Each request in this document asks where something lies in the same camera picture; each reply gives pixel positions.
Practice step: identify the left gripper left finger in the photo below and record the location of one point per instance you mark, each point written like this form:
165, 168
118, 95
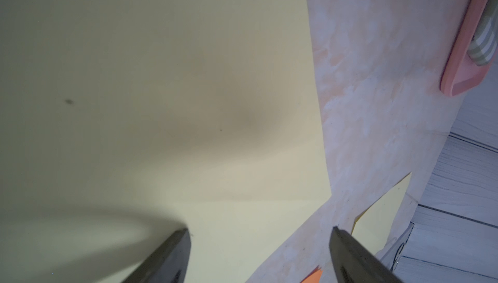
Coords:
168, 263

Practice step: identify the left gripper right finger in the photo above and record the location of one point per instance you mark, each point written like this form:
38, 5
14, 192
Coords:
352, 263

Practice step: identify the yellow paper sheet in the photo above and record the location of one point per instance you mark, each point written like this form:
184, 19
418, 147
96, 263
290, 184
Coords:
123, 121
372, 228

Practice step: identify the orange paper sheet back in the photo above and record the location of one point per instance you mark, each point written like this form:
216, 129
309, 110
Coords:
314, 276

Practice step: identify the pink plastic tray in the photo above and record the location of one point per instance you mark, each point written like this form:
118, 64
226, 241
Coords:
461, 72

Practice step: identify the green checkered cloth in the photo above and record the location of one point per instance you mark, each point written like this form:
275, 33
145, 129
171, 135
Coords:
483, 45

